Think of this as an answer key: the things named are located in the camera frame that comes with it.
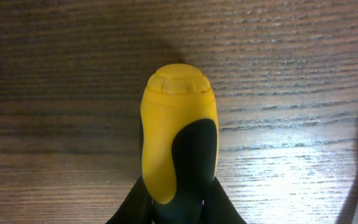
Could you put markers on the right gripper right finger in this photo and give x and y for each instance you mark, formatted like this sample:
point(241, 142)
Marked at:
point(218, 209)

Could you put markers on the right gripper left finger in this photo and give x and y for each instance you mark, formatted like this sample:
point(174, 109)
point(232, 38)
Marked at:
point(136, 207)

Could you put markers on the yellow black screwdriver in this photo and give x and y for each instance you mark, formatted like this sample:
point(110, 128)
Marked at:
point(180, 142)

